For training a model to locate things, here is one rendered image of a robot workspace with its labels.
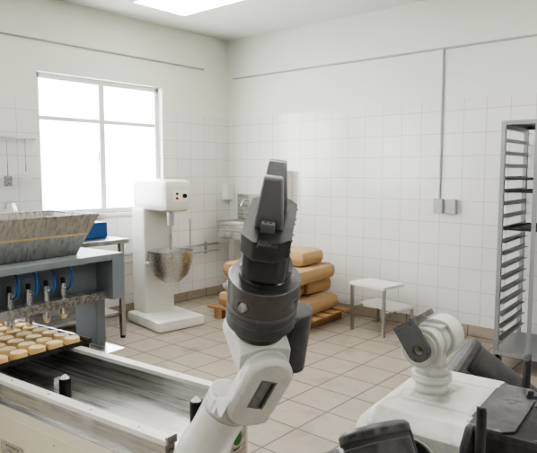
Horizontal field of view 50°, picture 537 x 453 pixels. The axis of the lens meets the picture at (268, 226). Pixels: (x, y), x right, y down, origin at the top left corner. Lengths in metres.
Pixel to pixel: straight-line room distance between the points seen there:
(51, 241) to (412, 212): 4.16
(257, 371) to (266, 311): 0.08
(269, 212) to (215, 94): 6.36
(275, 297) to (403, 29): 5.25
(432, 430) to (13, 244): 1.38
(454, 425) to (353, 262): 5.17
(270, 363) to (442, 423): 0.29
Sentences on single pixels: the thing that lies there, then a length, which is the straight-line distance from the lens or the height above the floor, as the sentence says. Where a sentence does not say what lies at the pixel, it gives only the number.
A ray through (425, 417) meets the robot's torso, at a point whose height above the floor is 1.11.
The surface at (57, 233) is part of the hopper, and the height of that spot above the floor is 1.26.
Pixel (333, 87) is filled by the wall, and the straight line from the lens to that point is 6.14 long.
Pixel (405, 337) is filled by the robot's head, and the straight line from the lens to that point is 0.92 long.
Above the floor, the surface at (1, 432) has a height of 0.76.
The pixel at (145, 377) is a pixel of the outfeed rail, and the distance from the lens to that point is 1.75.
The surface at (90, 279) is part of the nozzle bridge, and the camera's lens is 2.11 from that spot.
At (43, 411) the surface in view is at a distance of 1.63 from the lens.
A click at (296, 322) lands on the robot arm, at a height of 1.27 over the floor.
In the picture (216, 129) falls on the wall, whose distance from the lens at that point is 6.94.
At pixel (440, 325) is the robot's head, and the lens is 0.96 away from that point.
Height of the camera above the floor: 1.46
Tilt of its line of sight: 5 degrees down
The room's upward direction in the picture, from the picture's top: straight up
